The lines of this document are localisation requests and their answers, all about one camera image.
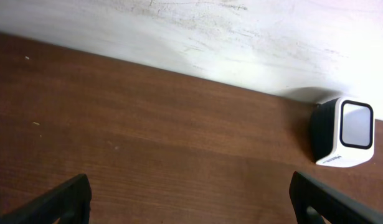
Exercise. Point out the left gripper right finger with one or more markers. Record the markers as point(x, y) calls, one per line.
point(315, 202)

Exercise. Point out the white barcode scanner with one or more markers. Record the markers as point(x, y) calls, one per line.
point(342, 133)

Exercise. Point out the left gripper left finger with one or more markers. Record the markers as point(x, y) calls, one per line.
point(68, 202)

